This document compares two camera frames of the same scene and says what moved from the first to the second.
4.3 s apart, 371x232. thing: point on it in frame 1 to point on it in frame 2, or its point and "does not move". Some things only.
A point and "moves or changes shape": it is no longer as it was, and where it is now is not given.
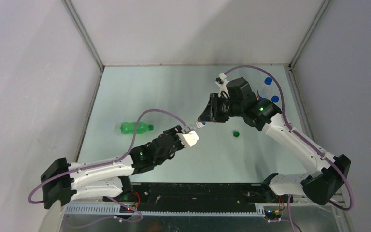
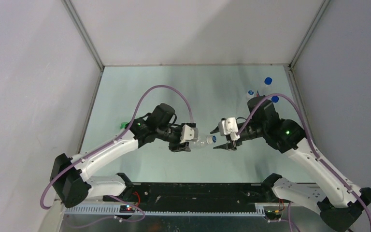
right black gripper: x=210 y=113 to x=228 y=146
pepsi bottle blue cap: x=268 y=80 does not move
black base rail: x=192 y=195 does not move
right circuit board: x=273 y=214 does not move
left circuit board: x=127 y=209 does not move
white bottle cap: x=199 y=124 to x=209 y=139
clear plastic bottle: x=192 y=126 moves or changes shape
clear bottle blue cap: x=275 y=99 does not move
